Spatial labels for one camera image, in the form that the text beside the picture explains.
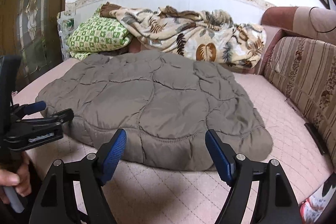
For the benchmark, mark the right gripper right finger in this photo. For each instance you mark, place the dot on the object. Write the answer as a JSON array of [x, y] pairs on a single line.
[[222, 155]]

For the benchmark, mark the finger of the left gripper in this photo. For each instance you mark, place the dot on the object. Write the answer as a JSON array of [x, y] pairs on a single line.
[[21, 111], [54, 121]]

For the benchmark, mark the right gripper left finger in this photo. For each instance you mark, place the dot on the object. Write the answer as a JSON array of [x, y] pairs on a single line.
[[109, 155]]

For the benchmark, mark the grey-brown quilted puffer jacket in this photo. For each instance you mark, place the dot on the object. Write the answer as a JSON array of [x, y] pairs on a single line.
[[165, 102]]

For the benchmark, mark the person's left hand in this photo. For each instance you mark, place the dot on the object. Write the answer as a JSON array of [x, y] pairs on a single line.
[[19, 180]]

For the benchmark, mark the green white checkered quilt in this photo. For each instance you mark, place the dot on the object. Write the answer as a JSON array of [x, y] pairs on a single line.
[[98, 34]]

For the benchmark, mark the white floral bed skirt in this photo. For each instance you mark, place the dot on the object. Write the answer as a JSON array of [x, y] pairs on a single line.
[[315, 205]]

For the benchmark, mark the wooden door with glass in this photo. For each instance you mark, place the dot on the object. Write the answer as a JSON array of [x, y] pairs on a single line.
[[29, 30]]

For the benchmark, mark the striped floral back cushion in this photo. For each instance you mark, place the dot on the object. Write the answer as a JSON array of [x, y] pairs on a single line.
[[303, 69]]

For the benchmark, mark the leaf-patterned beige blanket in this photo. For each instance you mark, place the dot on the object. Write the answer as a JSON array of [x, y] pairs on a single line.
[[198, 35]]

